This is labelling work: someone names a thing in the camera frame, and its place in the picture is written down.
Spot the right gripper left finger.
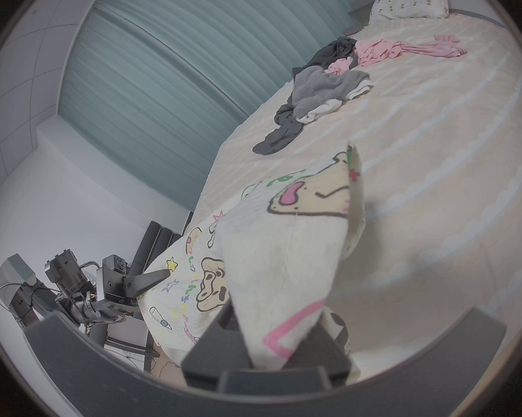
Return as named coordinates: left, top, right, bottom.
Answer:
left=182, top=297, right=255, bottom=391

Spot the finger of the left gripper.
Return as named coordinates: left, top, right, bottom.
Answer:
left=135, top=269, right=168, bottom=297

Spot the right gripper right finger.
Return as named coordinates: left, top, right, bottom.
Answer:
left=283, top=319, right=354, bottom=378

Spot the white printed pyjama top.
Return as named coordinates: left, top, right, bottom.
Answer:
left=137, top=144, right=367, bottom=370

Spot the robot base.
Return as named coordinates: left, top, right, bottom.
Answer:
left=85, top=304, right=157, bottom=372

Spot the bed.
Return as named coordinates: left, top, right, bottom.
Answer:
left=150, top=0, right=522, bottom=385

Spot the pile of clothes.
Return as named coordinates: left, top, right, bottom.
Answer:
left=252, top=36, right=374, bottom=155

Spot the blue-green curtain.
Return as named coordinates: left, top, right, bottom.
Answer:
left=57, top=5, right=248, bottom=212
left=96, top=0, right=370, bottom=118

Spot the pink garment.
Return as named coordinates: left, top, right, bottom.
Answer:
left=324, top=34, right=468, bottom=77

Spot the grey bedside table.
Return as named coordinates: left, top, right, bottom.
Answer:
left=347, top=0, right=377, bottom=34

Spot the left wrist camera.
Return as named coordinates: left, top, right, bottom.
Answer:
left=101, top=254, right=130, bottom=273

